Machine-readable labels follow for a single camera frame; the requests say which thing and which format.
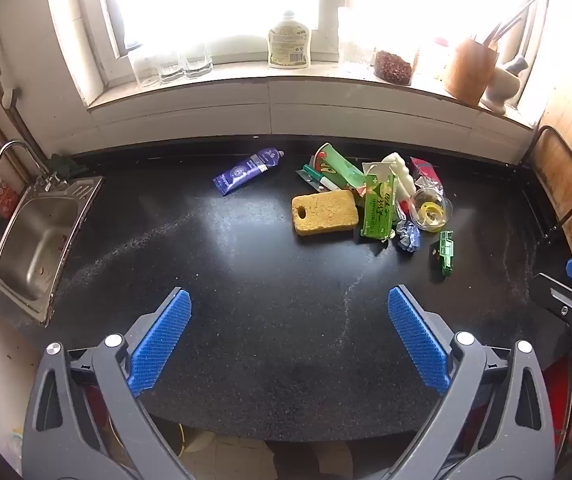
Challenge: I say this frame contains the green marker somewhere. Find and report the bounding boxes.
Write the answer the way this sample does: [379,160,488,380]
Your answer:
[302,164,347,192]

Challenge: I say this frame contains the clear jar with red lid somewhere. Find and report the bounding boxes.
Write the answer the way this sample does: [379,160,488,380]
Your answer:
[416,37,454,81]

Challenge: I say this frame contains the crumpled blue foil ball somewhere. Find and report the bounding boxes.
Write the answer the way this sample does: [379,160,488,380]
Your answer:
[395,220,423,252]

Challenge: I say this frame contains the white mortar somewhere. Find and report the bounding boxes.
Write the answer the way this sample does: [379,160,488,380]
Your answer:
[481,65,522,115]

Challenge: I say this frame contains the clear plastic cup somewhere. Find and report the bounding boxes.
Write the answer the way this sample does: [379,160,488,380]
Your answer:
[408,187,454,233]

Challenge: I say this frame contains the purple tube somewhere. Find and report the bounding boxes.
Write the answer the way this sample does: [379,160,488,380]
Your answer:
[212,147,285,197]

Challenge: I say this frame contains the chrome faucet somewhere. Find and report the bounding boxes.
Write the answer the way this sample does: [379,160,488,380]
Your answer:
[0,140,61,193]

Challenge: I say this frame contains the wall pipe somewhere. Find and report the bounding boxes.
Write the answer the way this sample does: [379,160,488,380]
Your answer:
[0,30,41,171]

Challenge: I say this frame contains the stainless steel sink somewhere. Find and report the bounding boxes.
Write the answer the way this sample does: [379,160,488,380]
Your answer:
[0,175,104,326]

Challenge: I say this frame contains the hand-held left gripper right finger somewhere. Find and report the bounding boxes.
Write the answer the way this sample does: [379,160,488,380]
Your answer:
[366,285,559,480]

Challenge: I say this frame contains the silver blister pack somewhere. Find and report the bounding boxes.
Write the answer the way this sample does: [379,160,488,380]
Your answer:
[295,169,324,193]

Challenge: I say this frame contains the wooden utensil holder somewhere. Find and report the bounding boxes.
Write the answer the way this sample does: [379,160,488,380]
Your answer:
[441,37,499,107]

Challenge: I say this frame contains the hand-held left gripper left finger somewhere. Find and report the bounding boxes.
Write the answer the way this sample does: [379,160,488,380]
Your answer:
[23,287,201,480]

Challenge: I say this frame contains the silver foil wrapper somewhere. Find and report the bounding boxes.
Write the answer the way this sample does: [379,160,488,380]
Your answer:
[413,175,444,196]

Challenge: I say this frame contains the tall clear container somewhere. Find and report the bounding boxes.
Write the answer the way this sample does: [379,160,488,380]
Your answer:
[337,6,377,66]

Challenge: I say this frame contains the jar of red-brown grains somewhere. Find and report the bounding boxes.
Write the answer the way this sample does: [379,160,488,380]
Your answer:
[372,47,414,86]

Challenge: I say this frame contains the white soap bottle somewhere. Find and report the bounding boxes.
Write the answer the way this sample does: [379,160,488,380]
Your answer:
[267,10,313,70]

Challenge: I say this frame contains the dark green cloth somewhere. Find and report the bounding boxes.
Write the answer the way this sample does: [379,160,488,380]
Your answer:
[48,154,86,181]

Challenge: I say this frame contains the yellow plastic ring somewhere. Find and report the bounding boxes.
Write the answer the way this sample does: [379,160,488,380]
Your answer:
[415,200,446,226]

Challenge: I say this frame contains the yellow sponge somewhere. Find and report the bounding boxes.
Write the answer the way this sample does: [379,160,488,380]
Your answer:
[291,190,360,236]

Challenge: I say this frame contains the clear drinking glass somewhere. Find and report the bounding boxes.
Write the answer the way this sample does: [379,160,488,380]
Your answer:
[158,45,187,84]
[128,50,160,87]
[185,42,215,79]

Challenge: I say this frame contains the green and red packet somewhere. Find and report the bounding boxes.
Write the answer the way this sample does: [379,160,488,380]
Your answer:
[313,143,367,191]

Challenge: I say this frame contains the green toy car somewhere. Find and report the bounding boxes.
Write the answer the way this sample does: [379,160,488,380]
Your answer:
[431,230,456,277]

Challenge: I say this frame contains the green carton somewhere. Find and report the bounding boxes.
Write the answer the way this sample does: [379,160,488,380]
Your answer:
[359,161,399,240]

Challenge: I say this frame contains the bundle of kitchen utensils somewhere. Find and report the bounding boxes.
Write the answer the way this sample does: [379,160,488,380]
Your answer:
[483,0,538,51]

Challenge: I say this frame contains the white ridged plastic bottle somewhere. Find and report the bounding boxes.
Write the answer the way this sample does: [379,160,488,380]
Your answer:
[381,152,419,201]

